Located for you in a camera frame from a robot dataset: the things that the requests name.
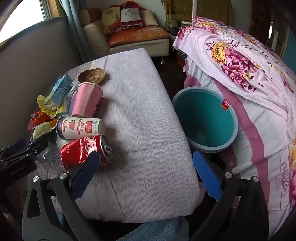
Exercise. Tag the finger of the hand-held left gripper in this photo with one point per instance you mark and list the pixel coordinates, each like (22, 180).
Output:
(17, 144)
(34, 148)

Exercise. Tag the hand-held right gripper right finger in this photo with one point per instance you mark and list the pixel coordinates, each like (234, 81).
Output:
(205, 178)

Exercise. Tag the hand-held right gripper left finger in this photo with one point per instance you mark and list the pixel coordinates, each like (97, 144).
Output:
(85, 176)

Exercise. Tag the red soda can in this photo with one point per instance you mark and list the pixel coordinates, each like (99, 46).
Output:
(78, 150)

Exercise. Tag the yellow wrapper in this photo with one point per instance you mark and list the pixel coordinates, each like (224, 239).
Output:
(42, 102)

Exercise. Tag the white strawberry drink can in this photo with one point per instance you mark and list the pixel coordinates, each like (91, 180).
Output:
(78, 127)

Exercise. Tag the blue milk carton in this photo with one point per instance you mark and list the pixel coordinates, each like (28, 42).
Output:
(59, 91)

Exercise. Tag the teal plastic bin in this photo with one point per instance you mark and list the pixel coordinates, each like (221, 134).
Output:
(201, 115)

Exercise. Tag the pink paper cup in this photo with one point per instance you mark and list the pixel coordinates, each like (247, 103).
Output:
(85, 99)

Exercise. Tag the wooden bowl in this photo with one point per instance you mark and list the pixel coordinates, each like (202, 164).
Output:
(91, 75)

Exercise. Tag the clear plastic bottle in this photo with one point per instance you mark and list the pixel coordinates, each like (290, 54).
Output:
(49, 157)

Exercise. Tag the pale yellow plastic packet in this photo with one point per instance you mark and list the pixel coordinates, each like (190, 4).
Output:
(42, 128)

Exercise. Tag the light blue fleece cloth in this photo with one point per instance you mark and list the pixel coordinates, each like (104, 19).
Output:
(150, 229)

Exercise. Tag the lilac bed mattress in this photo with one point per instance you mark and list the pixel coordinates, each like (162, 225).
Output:
(138, 115)

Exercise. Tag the grey headboard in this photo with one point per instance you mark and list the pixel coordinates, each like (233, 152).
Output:
(34, 64)

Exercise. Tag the teal curtain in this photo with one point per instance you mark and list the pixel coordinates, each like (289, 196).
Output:
(76, 30)

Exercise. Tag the cream leather sofa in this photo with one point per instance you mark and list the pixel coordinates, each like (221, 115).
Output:
(97, 39)

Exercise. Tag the window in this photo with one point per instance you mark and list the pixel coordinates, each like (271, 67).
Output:
(20, 16)

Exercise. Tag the yellow cartoon pillow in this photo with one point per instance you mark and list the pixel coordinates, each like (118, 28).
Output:
(108, 20)

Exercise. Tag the orange seat cushion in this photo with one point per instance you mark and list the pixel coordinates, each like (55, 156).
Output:
(138, 34)

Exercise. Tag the dark wooden cabinet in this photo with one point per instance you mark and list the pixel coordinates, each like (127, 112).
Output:
(266, 23)

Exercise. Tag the leopard print cloth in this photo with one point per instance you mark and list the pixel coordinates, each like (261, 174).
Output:
(208, 9)

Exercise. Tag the white pole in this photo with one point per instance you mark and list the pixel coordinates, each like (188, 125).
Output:
(194, 9)

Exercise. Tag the beige pillow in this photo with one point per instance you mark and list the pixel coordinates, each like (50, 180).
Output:
(149, 18)

